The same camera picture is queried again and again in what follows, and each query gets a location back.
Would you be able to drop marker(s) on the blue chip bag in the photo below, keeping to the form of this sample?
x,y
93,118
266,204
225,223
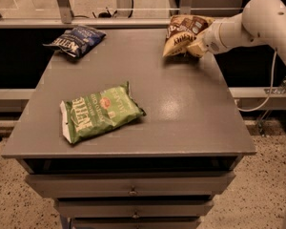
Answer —
x,y
77,42

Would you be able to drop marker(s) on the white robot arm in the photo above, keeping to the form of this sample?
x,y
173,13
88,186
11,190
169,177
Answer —
x,y
262,22

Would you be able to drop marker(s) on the bottom grey drawer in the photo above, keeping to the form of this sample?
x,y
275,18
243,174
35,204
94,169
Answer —
x,y
153,223

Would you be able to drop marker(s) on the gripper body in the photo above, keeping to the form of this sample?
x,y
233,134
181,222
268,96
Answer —
x,y
211,40

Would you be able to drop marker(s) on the brown chip bag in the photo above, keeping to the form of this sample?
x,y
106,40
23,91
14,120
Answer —
x,y
183,31

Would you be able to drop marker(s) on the metal window frame rail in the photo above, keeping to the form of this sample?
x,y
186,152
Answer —
x,y
100,23

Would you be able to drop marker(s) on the top grey drawer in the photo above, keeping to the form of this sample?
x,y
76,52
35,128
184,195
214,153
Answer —
x,y
130,185

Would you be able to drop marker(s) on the green chip bag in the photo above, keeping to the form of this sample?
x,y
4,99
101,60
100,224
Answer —
x,y
98,113

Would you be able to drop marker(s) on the grey drawer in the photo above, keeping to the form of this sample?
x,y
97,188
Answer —
x,y
153,223
134,208
130,185

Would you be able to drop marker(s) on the middle grey drawer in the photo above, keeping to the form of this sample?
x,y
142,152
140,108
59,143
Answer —
x,y
134,208

